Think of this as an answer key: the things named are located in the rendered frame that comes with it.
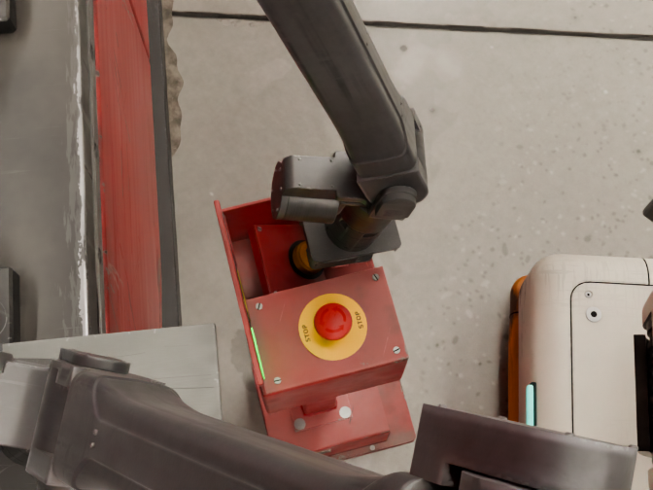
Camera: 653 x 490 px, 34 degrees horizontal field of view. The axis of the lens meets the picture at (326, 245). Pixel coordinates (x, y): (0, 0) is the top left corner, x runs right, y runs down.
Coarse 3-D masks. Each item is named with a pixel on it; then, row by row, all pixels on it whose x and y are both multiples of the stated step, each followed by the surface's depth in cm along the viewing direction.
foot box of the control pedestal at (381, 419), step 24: (384, 384) 186; (264, 408) 174; (360, 408) 174; (384, 408) 185; (288, 432) 173; (312, 432) 173; (336, 432) 173; (360, 432) 173; (384, 432) 173; (408, 432) 184; (336, 456) 182
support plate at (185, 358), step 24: (96, 336) 88; (120, 336) 88; (144, 336) 88; (168, 336) 88; (192, 336) 88; (216, 336) 88; (144, 360) 87; (168, 360) 87; (192, 360) 87; (216, 360) 87; (168, 384) 86; (192, 384) 86; (216, 384) 86; (216, 408) 86
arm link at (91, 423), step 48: (48, 384) 61; (96, 384) 56; (144, 384) 58; (48, 432) 60; (96, 432) 54; (144, 432) 49; (192, 432) 46; (240, 432) 46; (432, 432) 33; (480, 432) 31; (528, 432) 30; (48, 480) 58; (96, 480) 53; (144, 480) 48; (192, 480) 44; (240, 480) 41; (288, 480) 38; (336, 480) 36; (384, 480) 33; (432, 480) 32; (528, 480) 29; (576, 480) 29; (624, 480) 29
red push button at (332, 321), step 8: (328, 304) 109; (336, 304) 109; (320, 312) 108; (328, 312) 108; (336, 312) 108; (344, 312) 108; (320, 320) 108; (328, 320) 108; (336, 320) 108; (344, 320) 108; (352, 320) 109; (320, 328) 108; (328, 328) 108; (336, 328) 108; (344, 328) 108; (328, 336) 108; (336, 336) 108; (344, 336) 108
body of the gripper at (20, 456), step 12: (24, 360) 77; (36, 360) 78; (48, 360) 78; (0, 456) 74; (12, 456) 74; (24, 456) 72; (0, 468) 74; (12, 468) 74; (24, 468) 75; (0, 480) 74; (12, 480) 74; (24, 480) 75; (36, 480) 75
